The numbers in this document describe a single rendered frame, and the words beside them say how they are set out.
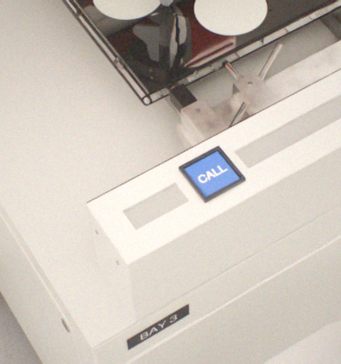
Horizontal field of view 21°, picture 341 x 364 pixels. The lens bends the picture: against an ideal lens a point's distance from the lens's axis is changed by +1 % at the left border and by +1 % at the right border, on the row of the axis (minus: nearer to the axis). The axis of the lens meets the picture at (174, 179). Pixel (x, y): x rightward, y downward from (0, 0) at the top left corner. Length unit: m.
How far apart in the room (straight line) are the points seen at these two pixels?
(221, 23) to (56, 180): 0.31
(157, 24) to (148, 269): 0.40
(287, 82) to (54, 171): 0.33
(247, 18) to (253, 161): 0.29
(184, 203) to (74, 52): 0.41
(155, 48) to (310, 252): 0.35
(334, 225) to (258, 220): 0.18
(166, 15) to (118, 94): 0.13
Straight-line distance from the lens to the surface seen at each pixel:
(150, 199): 1.05
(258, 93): 1.20
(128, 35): 1.28
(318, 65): 1.27
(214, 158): 1.07
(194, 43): 1.27
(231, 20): 1.29
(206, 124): 1.17
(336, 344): 1.12
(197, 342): 1.28
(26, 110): 1.32
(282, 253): 1.22
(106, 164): 1.25
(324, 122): 1.12
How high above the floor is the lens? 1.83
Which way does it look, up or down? 56 degrees down
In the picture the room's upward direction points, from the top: 3 degrees counter-clockwise
